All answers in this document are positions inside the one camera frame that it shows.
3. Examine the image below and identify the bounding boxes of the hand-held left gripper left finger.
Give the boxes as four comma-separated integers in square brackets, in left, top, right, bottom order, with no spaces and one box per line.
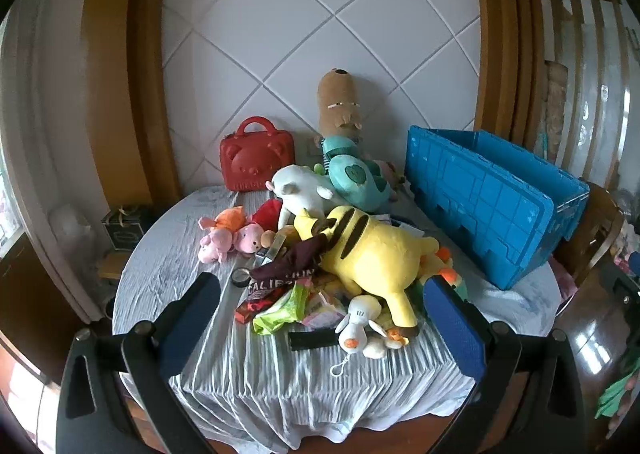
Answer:
[54,273,222,454]

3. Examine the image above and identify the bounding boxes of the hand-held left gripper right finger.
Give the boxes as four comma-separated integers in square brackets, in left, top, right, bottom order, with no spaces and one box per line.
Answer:
[422,275,587,454]

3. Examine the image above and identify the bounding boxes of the green pink wipes packet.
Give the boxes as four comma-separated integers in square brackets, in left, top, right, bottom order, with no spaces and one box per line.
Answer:
[251,281,313,336]

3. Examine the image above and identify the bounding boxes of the pink pad packet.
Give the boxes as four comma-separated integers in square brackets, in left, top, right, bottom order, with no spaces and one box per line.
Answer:
[300,291,351,330]

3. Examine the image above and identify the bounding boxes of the blue plastic crate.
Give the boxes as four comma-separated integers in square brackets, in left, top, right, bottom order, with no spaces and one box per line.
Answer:
[404,125,591,291]

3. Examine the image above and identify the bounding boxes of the orange green plush toy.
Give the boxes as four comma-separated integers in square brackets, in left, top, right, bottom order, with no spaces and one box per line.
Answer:
[420,266,468,302]

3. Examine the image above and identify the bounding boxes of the red snack packet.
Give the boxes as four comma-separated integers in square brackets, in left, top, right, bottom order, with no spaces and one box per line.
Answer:
[234,284,286,325]

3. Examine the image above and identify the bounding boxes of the pink pig plush toy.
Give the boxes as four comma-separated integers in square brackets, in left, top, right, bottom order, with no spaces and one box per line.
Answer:
[198,216,266,265]

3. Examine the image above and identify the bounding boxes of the small white black box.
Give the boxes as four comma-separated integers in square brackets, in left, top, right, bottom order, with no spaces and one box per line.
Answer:
[254,229,288,269]

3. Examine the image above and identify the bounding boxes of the dark gift box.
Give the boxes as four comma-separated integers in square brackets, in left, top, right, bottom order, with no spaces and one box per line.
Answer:
[101,204,146,252]

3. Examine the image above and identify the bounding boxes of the dark maroon cloth cap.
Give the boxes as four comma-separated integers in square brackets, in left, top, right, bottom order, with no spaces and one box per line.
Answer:
[248,234,328,302]

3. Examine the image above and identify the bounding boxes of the large yellow plush toy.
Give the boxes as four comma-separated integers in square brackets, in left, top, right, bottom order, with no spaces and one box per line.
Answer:
[292,205,441,330]

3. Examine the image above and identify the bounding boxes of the black bar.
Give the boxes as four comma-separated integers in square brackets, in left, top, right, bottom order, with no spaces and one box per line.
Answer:
[287,328,341,352]

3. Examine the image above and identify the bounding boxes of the small brown plush toy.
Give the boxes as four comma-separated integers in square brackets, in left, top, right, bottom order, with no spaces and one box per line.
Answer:
[274,225,301,247]

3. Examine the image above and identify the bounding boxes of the red plush toy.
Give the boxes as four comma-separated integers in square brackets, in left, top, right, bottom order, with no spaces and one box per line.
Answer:
[250,199,283,232]

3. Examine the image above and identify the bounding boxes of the white plastic bag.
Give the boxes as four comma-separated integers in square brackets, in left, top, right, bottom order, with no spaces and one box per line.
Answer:
[50,204,98,260]

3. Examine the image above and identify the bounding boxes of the white plush toy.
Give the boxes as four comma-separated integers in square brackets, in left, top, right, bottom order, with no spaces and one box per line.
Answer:
[270,165,335,230]

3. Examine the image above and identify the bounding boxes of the red bear-shaped case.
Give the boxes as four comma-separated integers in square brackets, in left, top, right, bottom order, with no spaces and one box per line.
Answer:
[219,116,296,192]

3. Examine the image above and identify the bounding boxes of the wooden chair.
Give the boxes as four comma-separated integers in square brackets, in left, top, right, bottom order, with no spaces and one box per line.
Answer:
[555,181,626,315]

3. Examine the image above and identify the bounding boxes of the teal plush toy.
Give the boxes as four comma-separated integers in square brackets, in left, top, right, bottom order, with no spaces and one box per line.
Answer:
[321,135,393,212]

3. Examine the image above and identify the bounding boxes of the green cloth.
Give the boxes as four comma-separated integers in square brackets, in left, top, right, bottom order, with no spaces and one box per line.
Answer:
[595,369,640,420]

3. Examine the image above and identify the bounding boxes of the tall brown plush toy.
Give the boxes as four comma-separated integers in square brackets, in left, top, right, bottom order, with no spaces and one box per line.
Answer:
[316,68,363,145]

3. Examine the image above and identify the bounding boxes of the wooden slatted screen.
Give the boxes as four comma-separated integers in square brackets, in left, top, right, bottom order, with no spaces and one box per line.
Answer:
[545,0,640,185]

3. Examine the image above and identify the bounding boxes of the white duck plush keychain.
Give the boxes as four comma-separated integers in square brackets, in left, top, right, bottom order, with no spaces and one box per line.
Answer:
[330,295,408,378]

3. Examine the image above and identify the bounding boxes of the wooden wall trim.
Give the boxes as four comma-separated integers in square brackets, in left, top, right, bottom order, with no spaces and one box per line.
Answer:
[82,0,181,207]
[470,0,546,150]

